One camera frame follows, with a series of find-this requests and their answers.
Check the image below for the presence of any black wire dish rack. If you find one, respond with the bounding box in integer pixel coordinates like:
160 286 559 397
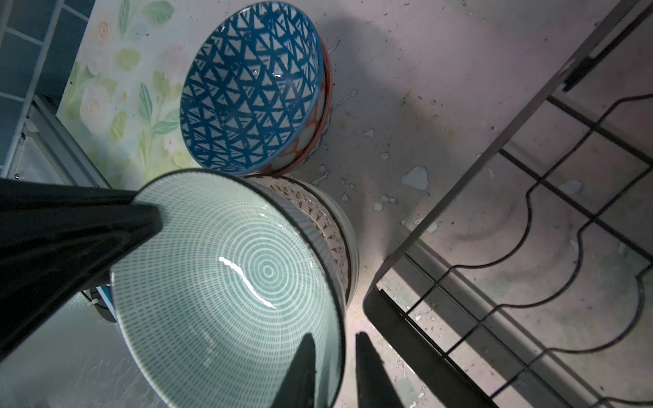
367 1 652 407

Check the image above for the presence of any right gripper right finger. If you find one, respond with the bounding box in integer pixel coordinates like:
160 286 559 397
355 331 403 408

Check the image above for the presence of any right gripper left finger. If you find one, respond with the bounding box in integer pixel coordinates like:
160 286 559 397
271 333 316 408

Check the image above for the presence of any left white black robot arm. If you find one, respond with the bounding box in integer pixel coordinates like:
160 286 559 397
1 180 163 358

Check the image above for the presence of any blue triangle patterned bowl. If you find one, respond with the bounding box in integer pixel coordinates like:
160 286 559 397
180 1 324 175

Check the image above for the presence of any green ringed bowl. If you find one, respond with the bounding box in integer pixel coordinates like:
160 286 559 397
112 169 345 407

